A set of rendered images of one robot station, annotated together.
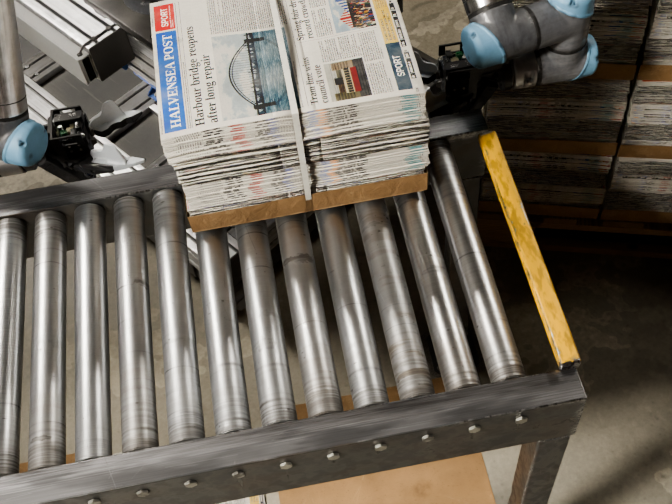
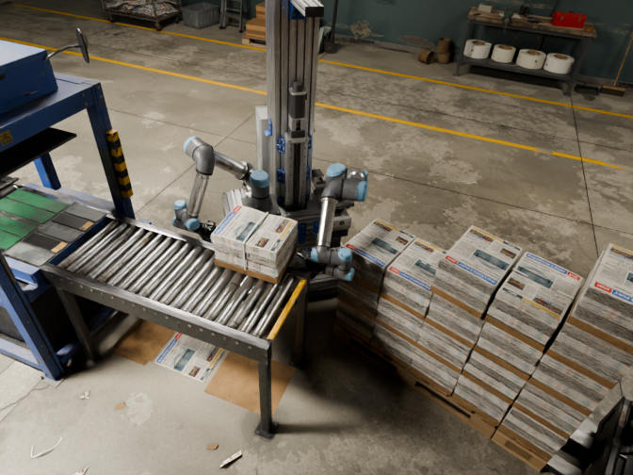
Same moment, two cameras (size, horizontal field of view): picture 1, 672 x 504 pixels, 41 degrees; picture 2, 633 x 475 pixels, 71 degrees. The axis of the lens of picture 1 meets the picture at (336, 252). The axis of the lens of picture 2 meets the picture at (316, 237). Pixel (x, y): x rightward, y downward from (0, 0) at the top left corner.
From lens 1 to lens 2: 1.26 m
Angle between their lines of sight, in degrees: 21
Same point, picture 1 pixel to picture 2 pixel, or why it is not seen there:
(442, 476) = not seen: hidden behind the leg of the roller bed
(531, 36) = (327, 258)
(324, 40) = (266, 231)
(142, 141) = not seen: hidden behind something
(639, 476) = (325, 431)
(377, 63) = (271, 242)
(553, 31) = (334, 260)
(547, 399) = (257, 345)
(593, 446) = (318, 413)
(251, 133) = (232, 243)
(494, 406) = (244, 338)
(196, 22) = (242, 213)
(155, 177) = not seen: hidden behind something
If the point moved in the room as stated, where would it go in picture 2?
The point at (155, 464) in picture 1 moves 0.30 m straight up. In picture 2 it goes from (162, 307) to (151, 263)
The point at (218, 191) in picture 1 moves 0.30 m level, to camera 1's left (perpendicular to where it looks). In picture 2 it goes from (222, 255) to (177, 238)
